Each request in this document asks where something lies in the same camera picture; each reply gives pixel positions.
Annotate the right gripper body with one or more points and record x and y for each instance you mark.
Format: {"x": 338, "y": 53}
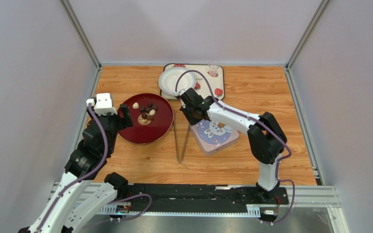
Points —
{"x": 186, "y": 100}

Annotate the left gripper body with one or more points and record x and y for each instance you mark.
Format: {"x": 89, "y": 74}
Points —
{"x": 116, "y": 123}

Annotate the pink chocolate tin box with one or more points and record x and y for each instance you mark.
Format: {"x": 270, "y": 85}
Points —
{"x": 211, "y": 146}

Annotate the silver tin lid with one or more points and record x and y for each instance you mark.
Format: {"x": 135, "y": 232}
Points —
{"x": 213, "y": 127}

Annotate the metal serving tongs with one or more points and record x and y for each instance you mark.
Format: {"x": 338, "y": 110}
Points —
{"x": 181, "y": 130}

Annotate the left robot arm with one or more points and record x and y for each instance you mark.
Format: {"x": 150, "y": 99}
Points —
{"x": 83, "y": 174}

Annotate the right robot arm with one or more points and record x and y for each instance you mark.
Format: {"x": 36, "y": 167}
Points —
{"x": 266, "y": 138}

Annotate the white chocolate piece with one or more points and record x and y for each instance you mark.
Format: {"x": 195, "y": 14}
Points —
{"x": 135, "y": 105}

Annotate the red round tray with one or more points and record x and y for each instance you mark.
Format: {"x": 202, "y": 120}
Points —
{"x": 151, "y": 121}

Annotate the strawberry pattern tray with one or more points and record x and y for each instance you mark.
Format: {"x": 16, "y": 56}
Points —
{"x": 205, "y": 84}

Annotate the white paper plate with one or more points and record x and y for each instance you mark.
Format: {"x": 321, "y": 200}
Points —
{"x": 168, "y": 80}

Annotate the small clear glass cup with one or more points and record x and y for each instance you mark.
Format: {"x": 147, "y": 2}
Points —
{"x": 213, "y": 68}

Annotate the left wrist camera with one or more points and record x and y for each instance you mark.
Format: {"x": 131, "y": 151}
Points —
{"x": 102, "y": 104}

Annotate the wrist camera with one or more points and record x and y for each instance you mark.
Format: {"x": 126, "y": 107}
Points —
{"x": 179, "y": 93}
{"x": 102, "y": 104}

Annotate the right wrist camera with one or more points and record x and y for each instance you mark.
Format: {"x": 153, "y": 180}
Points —
{"x": 179, "y": 93}

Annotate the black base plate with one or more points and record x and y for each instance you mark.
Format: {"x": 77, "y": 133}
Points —
{"x": 197, "y": 198}

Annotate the aluminium frame rail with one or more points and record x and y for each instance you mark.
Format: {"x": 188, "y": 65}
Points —
{"x": 307, "y": 204}

